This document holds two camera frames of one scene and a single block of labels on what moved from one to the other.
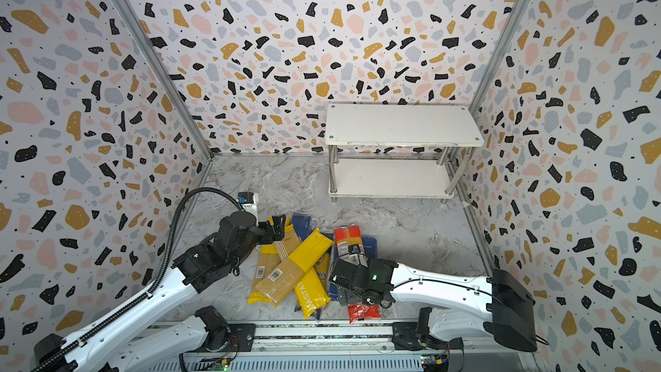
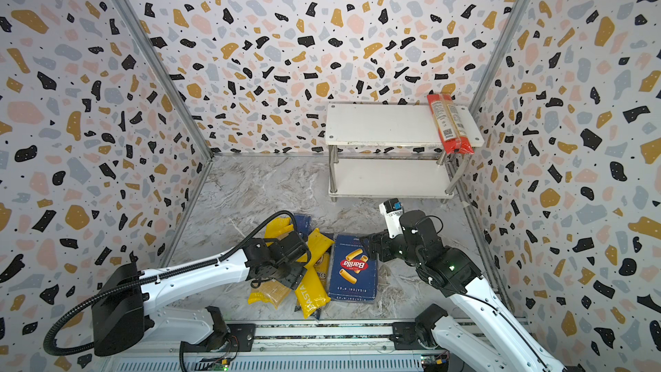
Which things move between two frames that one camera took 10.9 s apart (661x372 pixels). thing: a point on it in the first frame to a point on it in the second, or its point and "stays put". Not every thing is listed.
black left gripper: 270,237 to 295,280
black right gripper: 346,298 to 385,240
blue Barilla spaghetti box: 302,225 stays put
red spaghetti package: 345,238 to 450,132
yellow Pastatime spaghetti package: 310,293 stays put
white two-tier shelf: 450,128 stays put
